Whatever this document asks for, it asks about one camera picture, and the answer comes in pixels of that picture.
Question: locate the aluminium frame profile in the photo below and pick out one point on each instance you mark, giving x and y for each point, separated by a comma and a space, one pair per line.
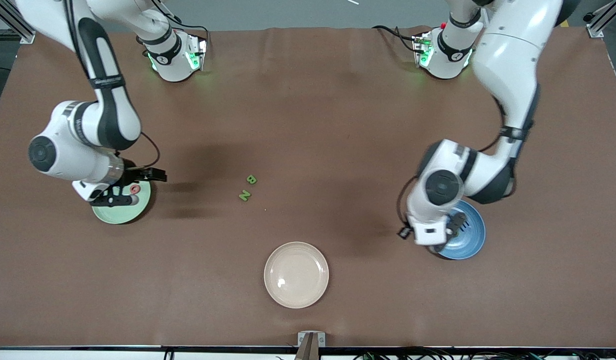
26, 36
603, 12

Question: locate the green plate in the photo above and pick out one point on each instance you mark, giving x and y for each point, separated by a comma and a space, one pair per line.
137, 213

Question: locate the pink-red letter Q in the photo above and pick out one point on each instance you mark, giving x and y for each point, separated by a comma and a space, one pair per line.
134, 189

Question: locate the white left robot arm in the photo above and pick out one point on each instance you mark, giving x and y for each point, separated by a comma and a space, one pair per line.
508, 60

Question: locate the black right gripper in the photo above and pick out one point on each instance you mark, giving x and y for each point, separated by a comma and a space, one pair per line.
133, 176

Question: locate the beige plate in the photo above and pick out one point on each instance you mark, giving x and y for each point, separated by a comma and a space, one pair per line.
297, 280

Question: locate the blue plate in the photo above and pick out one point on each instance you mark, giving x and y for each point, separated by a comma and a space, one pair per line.
474, 246

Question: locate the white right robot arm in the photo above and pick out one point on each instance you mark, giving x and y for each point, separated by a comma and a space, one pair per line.
62, 160

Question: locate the brown table cover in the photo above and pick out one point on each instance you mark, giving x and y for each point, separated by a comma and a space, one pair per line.
338, 310

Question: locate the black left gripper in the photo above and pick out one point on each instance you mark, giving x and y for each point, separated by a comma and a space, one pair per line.
458, 222

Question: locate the green letter N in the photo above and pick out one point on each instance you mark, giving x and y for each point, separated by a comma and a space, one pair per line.
244, 195

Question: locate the green letter B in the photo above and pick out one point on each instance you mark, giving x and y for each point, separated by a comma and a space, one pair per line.
251, 179

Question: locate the grey metal bracket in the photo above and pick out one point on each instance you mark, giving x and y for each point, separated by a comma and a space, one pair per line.
311, 345

